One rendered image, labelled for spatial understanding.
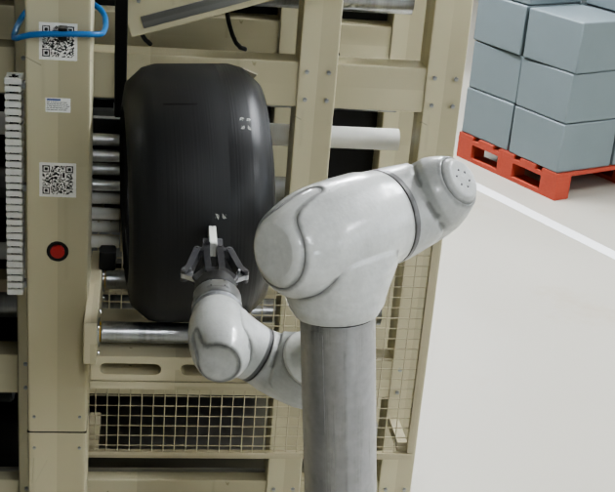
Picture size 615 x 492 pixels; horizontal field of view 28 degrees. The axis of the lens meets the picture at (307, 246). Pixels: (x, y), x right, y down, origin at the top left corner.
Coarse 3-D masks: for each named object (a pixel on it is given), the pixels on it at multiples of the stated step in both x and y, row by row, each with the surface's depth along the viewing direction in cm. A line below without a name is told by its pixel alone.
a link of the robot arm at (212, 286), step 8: (208, 280) 217; (216, 280) 218; (224, 280) 218; (200, 288) 217; (208, 288) 215; (216, 288) 215; (224, 288) 215; (232, 288) 217; (200, 296) 214; (232, 296) 214; (240, 296) 219; (192, 304) 216; (240, 304) 216
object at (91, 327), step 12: (96, 252) 289; (96, 264) 283; (96, 276) 276; (96, 288) 270; (96, 300) 264; (96, 312) 258; (84, 324) 254; (96, 324) 254; (84, 336) 255; (96, 336) 255; (84, 348) 256; (96, 348) 256; (84, 360) 257; (96, 360) 258
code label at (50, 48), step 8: (40, 24) 241; (48, 24) 241; (56, 24) 241; (64, 24) 241; (72, 24) 242; (40, 40) 242; (48, 40) 242; (56, 40) 242; (72, 40) 243; (40, 48) 243; (48, 48) 243; (56, 48) 243; (64, 48) 243; (72, 48) 243; (40, 56) 243; (48, 56) 243; (56, 56) 244; (64, 56) 244; (72, 56) 244
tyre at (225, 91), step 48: (144, 96) 246; (192, 96) 246; (240, 96) 248; (144, 144) 241; (192, 144) 240; (240, 144) 242; (144, 192) 239; (192, 192) 239; (240, 192) 241; (144, 240) 242; (192, 240) 241; (240, 240) 243; (144, 288) 249; (192, 288) 248; (240, 288) 250
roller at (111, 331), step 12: (108, 324) 260; (120, 324) 261; (132, 324) 261; (144, 324) 261; (156, 324) 262; (168, 324) 262; (180, 324) 263; (108, 336) 260; (120, 336) 260; (132, 336) 260; (144, 336) 261; (156, 336) 261; (168, 336) 261; (180, 336) 262
